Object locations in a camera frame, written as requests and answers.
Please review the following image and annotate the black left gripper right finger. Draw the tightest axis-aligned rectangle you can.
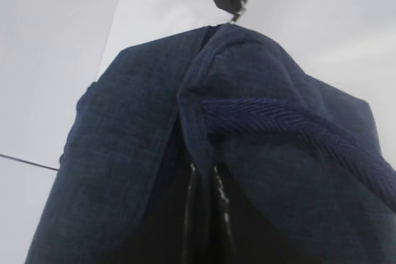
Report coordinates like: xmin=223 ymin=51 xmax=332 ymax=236
xmin=212 ymin=163 xmax=285 ymax=263

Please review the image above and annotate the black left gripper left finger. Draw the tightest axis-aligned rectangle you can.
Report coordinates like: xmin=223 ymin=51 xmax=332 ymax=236
xmin=129 ymin=119 xmax=213 ymax=263

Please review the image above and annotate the navy blue lunch bag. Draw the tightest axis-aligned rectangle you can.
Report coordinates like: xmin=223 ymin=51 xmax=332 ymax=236
xmin=26 ymin=24 xmax=395 ymax=263

